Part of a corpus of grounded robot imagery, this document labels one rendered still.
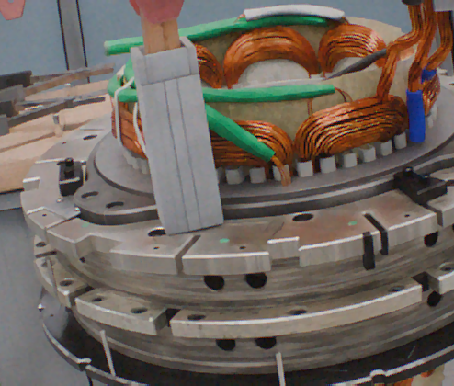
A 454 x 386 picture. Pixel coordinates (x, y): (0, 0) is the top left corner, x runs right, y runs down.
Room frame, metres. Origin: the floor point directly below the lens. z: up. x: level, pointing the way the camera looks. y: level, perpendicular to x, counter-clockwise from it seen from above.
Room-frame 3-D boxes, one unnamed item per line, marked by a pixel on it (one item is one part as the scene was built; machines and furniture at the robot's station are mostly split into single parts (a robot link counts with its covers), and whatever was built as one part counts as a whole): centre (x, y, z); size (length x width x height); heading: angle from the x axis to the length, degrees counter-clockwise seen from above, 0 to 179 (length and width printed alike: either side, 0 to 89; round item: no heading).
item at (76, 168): (0.61, 0.09, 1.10); 0.03 x 0.01 x 0.01; 4
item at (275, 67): (0.71, -0.04, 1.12); 0.05 x 0.01 x 0.02; 95
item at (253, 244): (0.63, -0.04, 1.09); 0.32 x 0.32 x 0.01
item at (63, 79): (0.91, 0.13, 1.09); 0.06 x 0.01 x 0.01; 114
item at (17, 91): (0.89, 0.18, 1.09); 0.04 x 0.01 x 0.02; 104
